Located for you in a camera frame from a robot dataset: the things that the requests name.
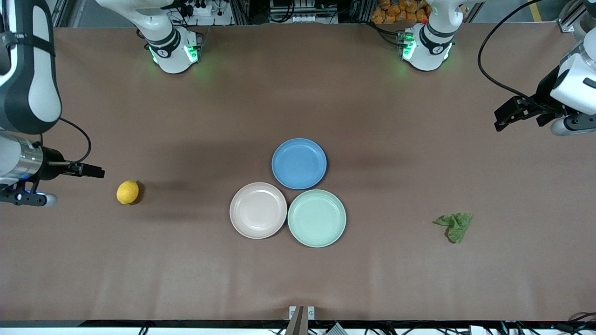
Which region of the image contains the yellow lemon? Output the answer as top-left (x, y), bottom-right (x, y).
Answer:
top-left (116, 180), bottom-right (140, 205)

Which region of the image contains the green lettuce leaf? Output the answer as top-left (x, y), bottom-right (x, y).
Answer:
top-left (433, 213), bottom-right (474, 243)

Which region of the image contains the orange packaged goods pile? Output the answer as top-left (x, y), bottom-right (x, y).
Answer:
top-left (372, 0), bottom-right (434, 25)

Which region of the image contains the pale beige plate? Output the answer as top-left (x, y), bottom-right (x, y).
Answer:
top-left (229, 182), bottom-right (288, 240)

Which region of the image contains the white power strip with plugs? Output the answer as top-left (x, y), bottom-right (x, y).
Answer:
top-left (179, 0), bottom-right (233, 27)

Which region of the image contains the blue plate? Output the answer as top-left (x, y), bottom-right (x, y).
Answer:
top-left (271, 138), bottom-right (328, 190)

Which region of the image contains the mint green plate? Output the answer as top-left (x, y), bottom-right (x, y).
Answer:
top-left (287, 189), bottom-right (347, 248)

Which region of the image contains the white equipment rack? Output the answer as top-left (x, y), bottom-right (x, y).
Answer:
top-left (269, 0), bottom-right (339, 24)

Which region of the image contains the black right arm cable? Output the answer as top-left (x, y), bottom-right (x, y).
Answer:
top-left (58, 117), bottom-right (92, 164)

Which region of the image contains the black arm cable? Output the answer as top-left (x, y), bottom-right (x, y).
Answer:
top-left (58, 117), bottom-right (92, 164)
top-left (477, 0), bottom-right (545, 99)

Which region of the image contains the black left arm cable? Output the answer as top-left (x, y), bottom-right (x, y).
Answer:
top-left (477, 0), bottom-right (545, 99)

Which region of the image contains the aluminium profile frame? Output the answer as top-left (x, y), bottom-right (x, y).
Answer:
top-left (559, 0), bottom-right (596, 33)

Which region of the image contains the metal table edge bracket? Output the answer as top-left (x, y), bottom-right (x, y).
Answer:
top-left (289, 306), bottom-right (316, 335)

